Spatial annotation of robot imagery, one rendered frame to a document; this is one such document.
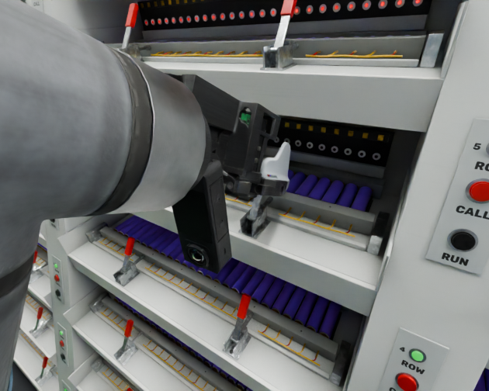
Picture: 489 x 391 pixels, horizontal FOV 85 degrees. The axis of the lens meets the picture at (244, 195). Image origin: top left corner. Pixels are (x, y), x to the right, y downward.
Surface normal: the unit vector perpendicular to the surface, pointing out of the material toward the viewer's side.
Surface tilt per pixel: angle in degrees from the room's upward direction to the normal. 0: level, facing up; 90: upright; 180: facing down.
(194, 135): 74
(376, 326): 90
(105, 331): 20
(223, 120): 90
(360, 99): 110
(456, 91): 90
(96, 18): 90
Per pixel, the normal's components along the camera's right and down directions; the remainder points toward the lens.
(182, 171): 0.80, 0.42
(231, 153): -0.49, 0.01
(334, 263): -0.06, -0.83
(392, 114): -0.53, 0.49
